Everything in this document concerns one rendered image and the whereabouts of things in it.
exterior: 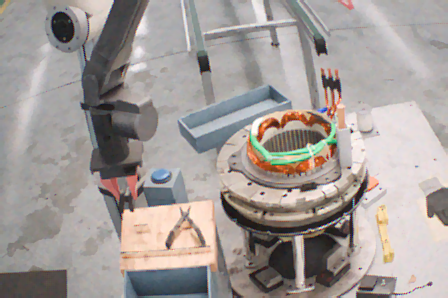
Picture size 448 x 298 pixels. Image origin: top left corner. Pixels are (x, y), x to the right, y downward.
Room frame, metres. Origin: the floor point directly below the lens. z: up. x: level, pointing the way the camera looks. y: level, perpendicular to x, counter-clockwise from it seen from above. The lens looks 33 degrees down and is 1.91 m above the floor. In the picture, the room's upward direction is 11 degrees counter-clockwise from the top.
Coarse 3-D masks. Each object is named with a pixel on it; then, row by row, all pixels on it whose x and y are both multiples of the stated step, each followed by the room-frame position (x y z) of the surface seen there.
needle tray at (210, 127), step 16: (240, 96) 1.52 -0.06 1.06; (256, 96) 1.53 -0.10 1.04; (272, 96) 1.54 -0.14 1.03; (192, 112) 1.48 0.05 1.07; (208, 112) 1.49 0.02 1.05; (224, 112) 1.50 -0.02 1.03; (240, 112) 1.51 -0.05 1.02; (256, 112) 1.42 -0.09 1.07; (272, 112) 1.43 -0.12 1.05; (192, 128) 1.48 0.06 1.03; (208, 128) 1.46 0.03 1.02; (224, 128) 1.39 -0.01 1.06; (240, 128) 1.40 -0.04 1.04; (192, 144) 1.40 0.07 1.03; (208, 144) 1.38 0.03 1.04; (224, 144) 1.42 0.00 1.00
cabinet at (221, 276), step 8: (216, 224) 1.12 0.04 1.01; (216, 232) 1.12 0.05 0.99; (216, 240) 1.12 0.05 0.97; (224, 264) 1.12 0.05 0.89; (216, 272) 0.94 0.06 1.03; (224, 272) 1.05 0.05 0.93; (216, 280) 0.94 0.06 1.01; (224, 280) 1.08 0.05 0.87; (216, 288) 0.94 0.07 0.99; (224, 288) 1.05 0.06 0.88; (224, 296) 1.01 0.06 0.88; (232, 296) 1.09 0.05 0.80
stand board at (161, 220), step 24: (144, 216) 1.12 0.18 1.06; (168, 216) 1.10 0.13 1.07; (192, 216) 1.09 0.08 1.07; (144, 240) 1.04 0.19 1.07; (192, 240) 1.02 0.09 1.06; (120, 264) 0.97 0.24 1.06; (144, 264) 0.96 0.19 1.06; (168, 264) 0.95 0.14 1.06; (192, 264) 0.94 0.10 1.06; (216, 264) 0.95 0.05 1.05
